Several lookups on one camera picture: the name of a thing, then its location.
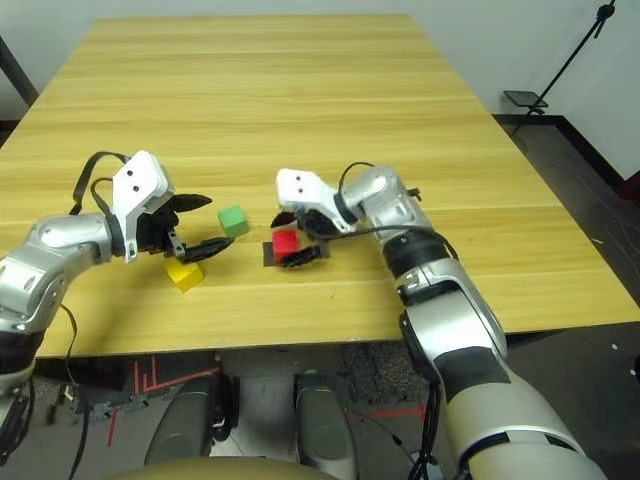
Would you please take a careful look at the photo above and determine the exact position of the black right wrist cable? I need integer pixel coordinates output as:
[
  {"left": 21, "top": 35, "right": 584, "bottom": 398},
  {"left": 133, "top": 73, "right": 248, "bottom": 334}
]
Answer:
[{"left": 319, "top": 160, "right": 461, "bottom": 262}]

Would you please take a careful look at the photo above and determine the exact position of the beige robot torso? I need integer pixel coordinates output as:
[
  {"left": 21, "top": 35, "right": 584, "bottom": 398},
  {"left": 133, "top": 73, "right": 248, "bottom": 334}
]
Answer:
[{"left": 106, "top": 451, "right": 322, "bottom": 480}]

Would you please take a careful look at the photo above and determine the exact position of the dark grey floor mat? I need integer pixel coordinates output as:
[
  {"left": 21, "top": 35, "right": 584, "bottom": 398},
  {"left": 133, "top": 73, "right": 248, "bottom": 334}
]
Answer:
[{"left": 342, "top": 341, "right": 427, "bottom": 407}]

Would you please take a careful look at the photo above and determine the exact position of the black square pad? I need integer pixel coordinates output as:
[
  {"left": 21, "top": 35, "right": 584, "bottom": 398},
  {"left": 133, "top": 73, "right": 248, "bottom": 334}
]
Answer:
[{"left": 261, "top": 240, "right": 332, "bottom": 270}]

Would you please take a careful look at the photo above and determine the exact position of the grey robot right foot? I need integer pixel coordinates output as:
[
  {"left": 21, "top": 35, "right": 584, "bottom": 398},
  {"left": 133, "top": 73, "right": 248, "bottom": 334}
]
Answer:
[{"left": 294, "top": 371, "right": 359, "bottom": 480}]

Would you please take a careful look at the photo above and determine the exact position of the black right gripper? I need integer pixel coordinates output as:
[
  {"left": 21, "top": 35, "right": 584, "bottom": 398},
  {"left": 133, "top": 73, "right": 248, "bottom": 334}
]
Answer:
[{"left": 270, "top": 206, "right": 347, "bottom": 270}]

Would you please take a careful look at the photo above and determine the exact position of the thin black hanging cable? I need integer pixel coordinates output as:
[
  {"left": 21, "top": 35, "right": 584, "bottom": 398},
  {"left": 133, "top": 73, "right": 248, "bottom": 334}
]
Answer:
[{"left": 58, "top": 303, "right": 92, "bottom": 480}]

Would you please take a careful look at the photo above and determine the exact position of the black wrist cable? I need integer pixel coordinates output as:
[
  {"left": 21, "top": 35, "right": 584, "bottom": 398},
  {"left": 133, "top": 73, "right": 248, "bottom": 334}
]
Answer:
[
  {"left": 319, "top": 160, "right": 461, "bottom": 262},
  {"left": 71, "top": 150, "right": 134, "bottom": 217}
]

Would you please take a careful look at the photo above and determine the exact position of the red wooden block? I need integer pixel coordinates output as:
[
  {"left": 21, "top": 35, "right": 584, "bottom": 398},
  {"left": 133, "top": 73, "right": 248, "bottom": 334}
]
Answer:
[{"left": 271, "top": 229, "right": 302, "bottom": 262}]

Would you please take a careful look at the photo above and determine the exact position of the grey robot foot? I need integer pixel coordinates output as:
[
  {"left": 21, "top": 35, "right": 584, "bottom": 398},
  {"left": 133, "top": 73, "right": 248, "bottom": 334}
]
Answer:
[
  {"left": 294, "top": 371, "right": 359, "bottom": 480},
  {"left": 143, "top": 375, "right": 227, "bottom": 467}
]

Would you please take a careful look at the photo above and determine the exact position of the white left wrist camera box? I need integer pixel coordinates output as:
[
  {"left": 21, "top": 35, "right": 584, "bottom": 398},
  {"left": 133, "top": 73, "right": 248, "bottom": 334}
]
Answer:
[{"left": 110, "top": 149, "right": 177, "bottom": 264}]

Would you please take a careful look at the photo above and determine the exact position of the yellow wooden block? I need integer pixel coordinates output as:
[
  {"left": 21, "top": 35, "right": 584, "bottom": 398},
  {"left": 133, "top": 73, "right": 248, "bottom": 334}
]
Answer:
[{"left": 165, "top": 256, "right": 207, "bottom": 294}]

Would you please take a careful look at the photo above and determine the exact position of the black cable bundle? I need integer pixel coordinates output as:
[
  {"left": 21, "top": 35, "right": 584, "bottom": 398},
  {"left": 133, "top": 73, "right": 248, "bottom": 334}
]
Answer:
[{"left": 408, "top": 378, "right": 447, "bottom": 480}]

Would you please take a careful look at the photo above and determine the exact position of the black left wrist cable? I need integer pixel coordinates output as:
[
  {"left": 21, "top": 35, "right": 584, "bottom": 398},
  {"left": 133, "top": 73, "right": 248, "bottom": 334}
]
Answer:
[{"left": 71, "top": 150, "right": 134, "bottom": 217}]

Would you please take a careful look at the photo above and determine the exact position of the grey white shoe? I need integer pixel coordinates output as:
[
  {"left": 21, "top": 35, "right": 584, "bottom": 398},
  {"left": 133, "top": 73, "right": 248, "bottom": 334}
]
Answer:
[{"left": 408, "top": 451, "right": 442, "bottom": 480}]

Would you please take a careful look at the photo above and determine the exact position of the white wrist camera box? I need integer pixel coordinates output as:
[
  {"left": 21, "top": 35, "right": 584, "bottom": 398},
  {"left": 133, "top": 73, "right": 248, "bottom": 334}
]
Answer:
[
  {"left": 110, "top": 149, "right": 177, "bottom": 264},
  {"left": 275, "top": 167, "right": 359, "bottom": 234}
]

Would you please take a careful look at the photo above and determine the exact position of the black tripod stand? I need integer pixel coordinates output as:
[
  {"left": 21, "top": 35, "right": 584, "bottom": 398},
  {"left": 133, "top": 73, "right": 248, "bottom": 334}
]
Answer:
[{"left": 512, "top": 0, "right": 620, "bottom": 137}]

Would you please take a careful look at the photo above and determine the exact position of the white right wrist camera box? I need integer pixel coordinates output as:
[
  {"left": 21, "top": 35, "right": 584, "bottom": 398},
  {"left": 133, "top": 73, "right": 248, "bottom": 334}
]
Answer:
[{"left": 275, "top": 167, "right": 359, "bottom": 234}]

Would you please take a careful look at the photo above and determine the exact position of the grey robot left foot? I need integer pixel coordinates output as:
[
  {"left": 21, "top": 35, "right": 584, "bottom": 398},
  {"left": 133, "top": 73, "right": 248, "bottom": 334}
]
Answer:
[{"left": 143, "top": 375, "right": 227, "bottom": 467}]

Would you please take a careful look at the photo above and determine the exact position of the green wooden block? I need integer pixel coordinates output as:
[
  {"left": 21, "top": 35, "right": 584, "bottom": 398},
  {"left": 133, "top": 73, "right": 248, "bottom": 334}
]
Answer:
[{"left": 216, "top": 204, "right": 250, "bottom": 239}]

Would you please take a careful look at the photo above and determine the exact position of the black flat stand plate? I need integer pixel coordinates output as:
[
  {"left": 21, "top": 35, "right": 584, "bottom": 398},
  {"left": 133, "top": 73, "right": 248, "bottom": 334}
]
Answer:
[{"left": 502, "top": 89, "right": 550, "bottom": 109}]

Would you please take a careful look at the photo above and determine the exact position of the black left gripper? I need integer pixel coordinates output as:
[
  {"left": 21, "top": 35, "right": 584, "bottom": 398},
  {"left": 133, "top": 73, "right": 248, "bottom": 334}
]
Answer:
[{"left": 136, "top": 192, "right": 237, "bottom": 266}]

